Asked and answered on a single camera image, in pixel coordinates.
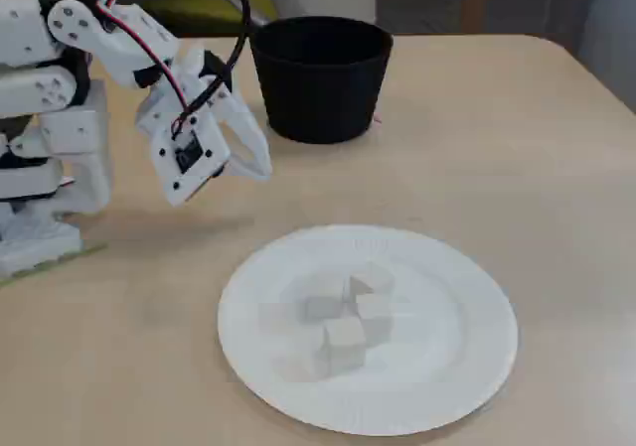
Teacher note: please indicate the green and grey chair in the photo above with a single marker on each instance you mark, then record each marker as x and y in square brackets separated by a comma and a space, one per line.
[199, 4]

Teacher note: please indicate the white paper plate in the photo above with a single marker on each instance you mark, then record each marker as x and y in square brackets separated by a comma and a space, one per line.
[422, 366]

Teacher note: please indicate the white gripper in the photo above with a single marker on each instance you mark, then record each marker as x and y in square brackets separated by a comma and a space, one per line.
[246, 144]

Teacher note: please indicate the white block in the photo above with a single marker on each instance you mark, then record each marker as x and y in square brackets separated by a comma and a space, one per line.
[375, 279]
[343, 346]
[323, 309]
[375, 317]

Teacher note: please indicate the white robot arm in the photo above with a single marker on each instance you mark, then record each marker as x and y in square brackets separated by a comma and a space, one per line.
[30, 34]

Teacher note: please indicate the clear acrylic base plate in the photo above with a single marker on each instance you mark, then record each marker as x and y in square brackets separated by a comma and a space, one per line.
[59, 259]

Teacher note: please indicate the black pot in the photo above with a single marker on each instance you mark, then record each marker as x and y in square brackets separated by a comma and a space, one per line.
[323, 93]

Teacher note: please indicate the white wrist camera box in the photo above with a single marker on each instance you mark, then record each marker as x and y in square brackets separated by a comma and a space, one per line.
[189, 168]

